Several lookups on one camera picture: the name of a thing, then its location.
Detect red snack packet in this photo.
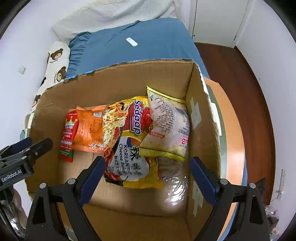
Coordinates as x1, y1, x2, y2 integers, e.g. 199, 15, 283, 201
58, 109, 79, 163

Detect yellow clear snack bag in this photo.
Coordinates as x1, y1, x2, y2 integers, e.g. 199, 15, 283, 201
139, 87, 190, 162

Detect green white checkered tablecloth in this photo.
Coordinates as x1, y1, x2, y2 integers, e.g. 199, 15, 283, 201
20, 78, 226, 140

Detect white power strip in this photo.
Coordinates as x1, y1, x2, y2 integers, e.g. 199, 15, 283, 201
276, 169, 286, 200

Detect orange snack packet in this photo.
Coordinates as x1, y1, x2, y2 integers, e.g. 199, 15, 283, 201
72, 105, 106, 154

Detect brown cardboard box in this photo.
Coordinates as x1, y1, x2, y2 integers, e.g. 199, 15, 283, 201
25, 60, 221, 240

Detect bear print pillow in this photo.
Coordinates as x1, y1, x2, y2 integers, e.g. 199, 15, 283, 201
31, 41, 70, 111

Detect Sedaap noodle packet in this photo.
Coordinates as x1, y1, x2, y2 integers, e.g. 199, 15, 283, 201
104, 96, 164, 189

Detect white knit blanket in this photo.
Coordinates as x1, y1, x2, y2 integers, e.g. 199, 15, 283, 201
52, 1, 184, 44

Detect white remote control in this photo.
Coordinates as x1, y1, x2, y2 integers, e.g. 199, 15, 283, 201
126, 37, 138, 47

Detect blue bed sheet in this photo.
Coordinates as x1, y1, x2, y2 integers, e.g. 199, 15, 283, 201
66, 18, 209, 78

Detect white door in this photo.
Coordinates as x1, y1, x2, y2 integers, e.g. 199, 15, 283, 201
191, 0, 251, 47

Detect white wall switch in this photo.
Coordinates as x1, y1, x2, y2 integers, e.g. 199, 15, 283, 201
18, 65, 26, 75

